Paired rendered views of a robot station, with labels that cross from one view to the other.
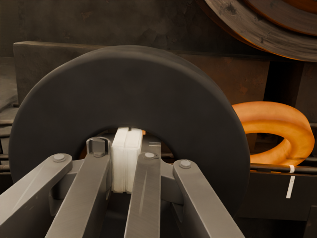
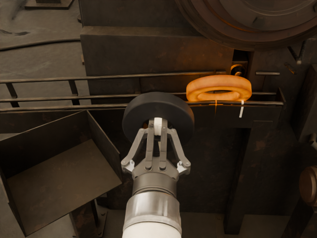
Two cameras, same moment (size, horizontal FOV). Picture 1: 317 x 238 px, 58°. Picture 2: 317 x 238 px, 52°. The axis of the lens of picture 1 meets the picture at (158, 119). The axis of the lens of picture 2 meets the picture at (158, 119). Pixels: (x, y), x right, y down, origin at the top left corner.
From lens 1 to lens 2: 0.50 m
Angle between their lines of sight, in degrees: 22
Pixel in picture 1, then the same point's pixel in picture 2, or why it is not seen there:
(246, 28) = (213, 36)
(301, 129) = (240, 88)
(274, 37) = (229, 40)
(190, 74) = (174, 106)
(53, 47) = (104, 35)
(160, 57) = (166, 101)
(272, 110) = (225, 80)
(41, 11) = (91, 8)
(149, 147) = (164, 123)
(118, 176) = (156, 131)
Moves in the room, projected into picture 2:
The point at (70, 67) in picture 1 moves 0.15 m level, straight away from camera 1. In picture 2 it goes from (141, 104) to (127, 66)
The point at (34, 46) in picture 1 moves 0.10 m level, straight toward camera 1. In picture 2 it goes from (92, 35) to (100, 51)
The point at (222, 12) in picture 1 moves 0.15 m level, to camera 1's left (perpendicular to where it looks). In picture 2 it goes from (200, 29) to (140, 28)
